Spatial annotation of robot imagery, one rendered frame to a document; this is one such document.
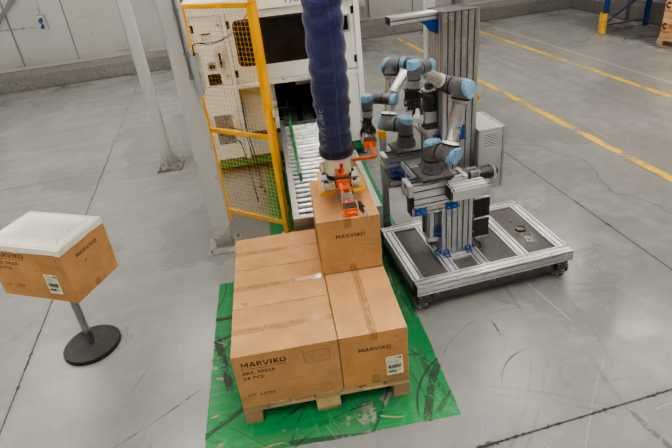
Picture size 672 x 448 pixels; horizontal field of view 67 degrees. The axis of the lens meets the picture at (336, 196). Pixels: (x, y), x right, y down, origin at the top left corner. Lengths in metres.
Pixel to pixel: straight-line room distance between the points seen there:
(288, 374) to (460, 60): 2.21
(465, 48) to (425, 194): 0.97
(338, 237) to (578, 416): 1.71
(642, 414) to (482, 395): 0.86
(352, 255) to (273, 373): 0.88
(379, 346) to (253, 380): 0.74
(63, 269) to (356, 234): 1.81
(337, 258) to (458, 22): 1.67
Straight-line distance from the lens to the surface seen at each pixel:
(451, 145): 3.28
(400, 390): 3.33
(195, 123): 4.35
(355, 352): 3.03
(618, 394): 3.59
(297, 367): 3.05
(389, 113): 3.84
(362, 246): 3.31
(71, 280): 3.59
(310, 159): 5.03
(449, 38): 3.40
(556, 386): 3.53
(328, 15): 2.95
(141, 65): 6.50
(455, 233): 4.00
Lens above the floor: 2.59
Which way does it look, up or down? 28 degrees down
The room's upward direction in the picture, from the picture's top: 6 degrees counter-clockwise
